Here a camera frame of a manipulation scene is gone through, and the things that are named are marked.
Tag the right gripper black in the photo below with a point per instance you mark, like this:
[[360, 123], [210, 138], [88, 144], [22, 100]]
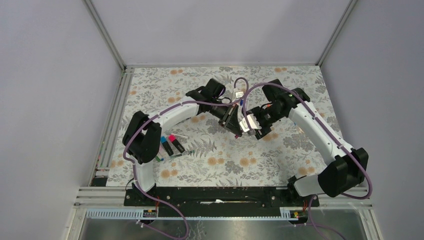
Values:
[[264, 130]]

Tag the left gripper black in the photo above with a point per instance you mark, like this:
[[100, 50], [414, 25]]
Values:
[[230, 120]]

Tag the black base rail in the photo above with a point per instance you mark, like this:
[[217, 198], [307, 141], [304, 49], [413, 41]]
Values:
[[217, 202]]

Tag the white grey marker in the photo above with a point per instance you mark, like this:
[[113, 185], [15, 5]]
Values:
[[180, 136]]

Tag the floral patterned table mat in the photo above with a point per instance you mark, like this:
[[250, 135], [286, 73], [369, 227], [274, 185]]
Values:
[[220, 159]]

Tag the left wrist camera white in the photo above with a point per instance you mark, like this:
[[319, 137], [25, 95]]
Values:
[[237, 94]]

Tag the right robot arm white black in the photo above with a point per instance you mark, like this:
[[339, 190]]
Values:
[[345, 165]]

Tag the black highlighter blue cap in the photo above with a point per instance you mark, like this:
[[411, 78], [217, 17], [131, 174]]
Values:
[[166, 146]]

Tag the black highlighter pink cap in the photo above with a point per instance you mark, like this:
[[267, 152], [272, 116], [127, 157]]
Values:
[[172, 138]]

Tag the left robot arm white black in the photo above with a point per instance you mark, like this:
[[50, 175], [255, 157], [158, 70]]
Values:
[[142, 139]]

